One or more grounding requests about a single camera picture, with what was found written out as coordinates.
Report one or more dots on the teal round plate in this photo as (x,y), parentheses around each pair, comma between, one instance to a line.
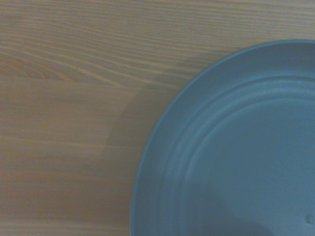
(241,152)

